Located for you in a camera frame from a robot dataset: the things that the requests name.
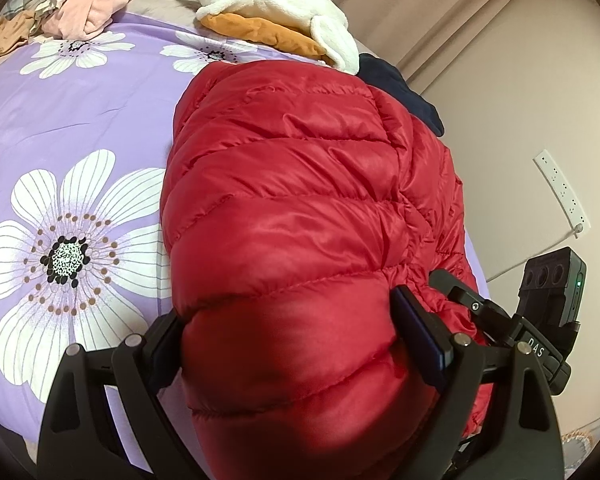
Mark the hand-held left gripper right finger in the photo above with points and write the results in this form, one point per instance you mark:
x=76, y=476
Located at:
x=420, y=330

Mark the pink garment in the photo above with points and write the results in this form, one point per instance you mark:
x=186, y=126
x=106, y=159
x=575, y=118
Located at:
x=95, y=5

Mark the white power strip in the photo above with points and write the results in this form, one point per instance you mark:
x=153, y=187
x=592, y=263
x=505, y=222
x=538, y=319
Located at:
x=562, y=192

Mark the tan cloth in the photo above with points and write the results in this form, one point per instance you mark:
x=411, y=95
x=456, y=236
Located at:
x=7, y=35

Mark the orange garment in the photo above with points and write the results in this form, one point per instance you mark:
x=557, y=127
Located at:
x=270, y=32

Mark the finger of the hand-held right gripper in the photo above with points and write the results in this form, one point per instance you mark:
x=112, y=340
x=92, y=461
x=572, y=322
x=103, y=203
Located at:
x=467, y=295

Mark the red down jacket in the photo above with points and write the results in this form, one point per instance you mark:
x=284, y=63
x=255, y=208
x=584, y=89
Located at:
x=300, y=200

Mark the purple floral blanket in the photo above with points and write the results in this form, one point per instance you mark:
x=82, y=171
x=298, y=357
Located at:
x=80, y=135

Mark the navy garment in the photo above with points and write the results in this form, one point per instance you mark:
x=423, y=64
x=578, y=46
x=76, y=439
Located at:
x=400, y=85

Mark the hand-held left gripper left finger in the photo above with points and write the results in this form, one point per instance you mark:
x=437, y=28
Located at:
x=162, y=345

